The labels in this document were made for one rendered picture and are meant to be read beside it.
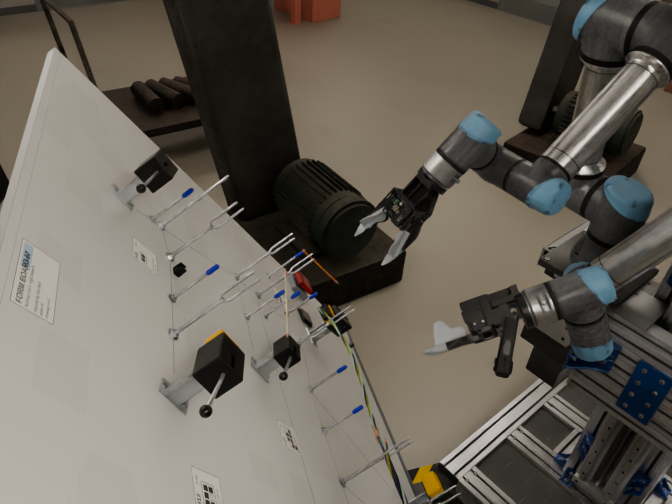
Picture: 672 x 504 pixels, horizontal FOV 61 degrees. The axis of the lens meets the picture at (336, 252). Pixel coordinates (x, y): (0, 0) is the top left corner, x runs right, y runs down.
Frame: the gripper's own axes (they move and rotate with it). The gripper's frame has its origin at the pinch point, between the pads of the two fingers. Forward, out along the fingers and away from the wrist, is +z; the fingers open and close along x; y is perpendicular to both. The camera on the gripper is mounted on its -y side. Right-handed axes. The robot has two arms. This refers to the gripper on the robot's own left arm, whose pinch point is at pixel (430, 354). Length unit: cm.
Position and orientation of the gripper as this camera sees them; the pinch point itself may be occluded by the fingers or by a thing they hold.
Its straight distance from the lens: 115.1
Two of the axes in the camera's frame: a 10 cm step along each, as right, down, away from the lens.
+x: -2.6, -1.7, -9.5
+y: -3.1, -9.2, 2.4
